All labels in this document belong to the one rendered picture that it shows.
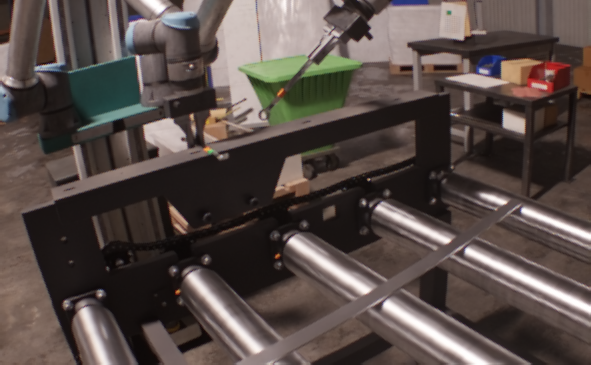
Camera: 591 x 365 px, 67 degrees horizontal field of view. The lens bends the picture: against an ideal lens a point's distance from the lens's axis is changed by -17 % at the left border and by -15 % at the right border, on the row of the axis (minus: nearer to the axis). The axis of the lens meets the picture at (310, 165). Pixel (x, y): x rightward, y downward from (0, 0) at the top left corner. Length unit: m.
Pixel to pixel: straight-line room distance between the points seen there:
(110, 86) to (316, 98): 2.07
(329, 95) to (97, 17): 2.22
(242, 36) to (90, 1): 2.89
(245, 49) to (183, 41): 3.73
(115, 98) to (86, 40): 0.29
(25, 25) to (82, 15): 0.53
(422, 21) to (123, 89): 6.22
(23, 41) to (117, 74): 0.58
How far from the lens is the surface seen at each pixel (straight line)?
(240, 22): 4.95
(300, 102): 3.88
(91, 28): 2.26
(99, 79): 2.20
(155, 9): 1.48
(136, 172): 1.23
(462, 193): 1.64
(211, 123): 4.13
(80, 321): 1.21
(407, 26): 7.95
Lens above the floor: 1.55
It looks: 21 degrees down
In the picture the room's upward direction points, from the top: 5 degrees counter-clockwise
